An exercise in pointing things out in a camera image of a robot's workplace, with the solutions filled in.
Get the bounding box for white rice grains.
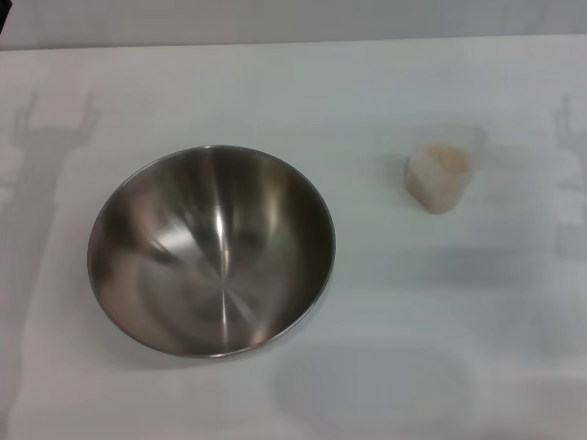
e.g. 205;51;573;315
407;141;471;215

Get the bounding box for stainless steel mixing bowl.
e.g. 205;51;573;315
86;144;337;360

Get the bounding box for clear plastic measuring cup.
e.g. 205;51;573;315
404;126;487;215

